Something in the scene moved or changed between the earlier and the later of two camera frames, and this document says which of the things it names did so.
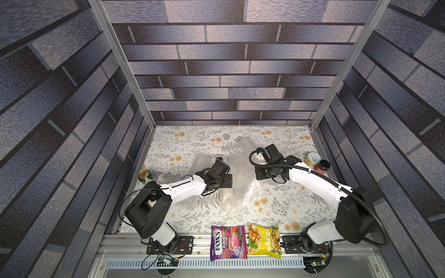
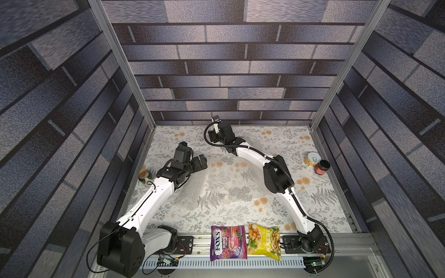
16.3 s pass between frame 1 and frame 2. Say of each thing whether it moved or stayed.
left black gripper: moved
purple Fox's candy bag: stayed
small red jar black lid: stayed
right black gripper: moved
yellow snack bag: stayed
